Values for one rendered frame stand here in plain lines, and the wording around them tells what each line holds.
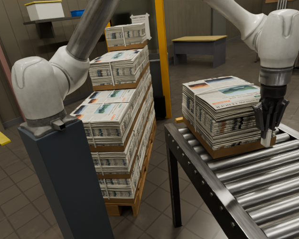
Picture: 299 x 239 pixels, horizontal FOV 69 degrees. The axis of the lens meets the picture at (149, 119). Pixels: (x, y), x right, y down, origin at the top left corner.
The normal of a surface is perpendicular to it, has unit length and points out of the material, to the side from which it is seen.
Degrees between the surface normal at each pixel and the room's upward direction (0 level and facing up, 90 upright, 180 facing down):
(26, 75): 71
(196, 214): 0
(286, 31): 81
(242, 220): 0
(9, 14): 90
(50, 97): 90
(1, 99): 90
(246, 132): 90
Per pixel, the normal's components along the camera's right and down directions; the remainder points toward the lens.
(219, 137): 0.21, 0.41
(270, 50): -0.73, 0.39
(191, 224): -0.11, -0.89
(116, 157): -0.13, 0.45
